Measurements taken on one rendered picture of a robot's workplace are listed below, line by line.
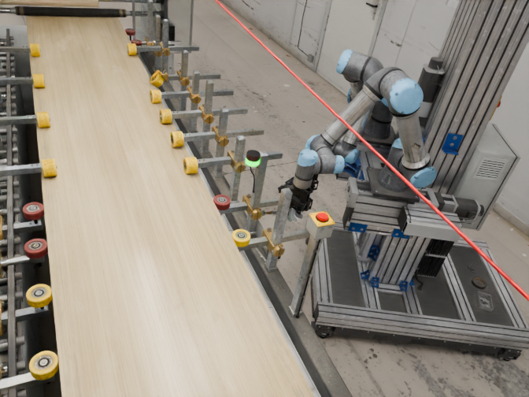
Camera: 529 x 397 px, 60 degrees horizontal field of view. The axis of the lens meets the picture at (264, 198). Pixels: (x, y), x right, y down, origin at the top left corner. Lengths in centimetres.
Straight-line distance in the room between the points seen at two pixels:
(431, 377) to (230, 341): 159
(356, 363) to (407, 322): 37
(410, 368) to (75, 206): 200
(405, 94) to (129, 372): 132
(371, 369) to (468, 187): 113
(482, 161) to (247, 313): 137
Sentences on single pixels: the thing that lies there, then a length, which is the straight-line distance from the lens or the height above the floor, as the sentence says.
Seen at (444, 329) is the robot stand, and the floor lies 23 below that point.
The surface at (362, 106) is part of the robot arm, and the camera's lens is 193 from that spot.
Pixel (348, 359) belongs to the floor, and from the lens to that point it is 281.
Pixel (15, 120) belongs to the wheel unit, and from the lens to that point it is 266.
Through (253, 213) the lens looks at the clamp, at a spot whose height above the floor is 86.
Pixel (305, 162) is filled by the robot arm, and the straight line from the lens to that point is 182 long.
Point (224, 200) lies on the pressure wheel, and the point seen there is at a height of 90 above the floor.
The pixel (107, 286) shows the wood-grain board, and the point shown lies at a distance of 177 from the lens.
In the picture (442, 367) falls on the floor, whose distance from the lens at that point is 302.
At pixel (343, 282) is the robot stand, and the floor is 21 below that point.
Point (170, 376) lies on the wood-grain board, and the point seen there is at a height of 90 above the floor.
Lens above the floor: 222
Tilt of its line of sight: 37 degrees down
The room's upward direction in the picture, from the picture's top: 10 degrees clockwise
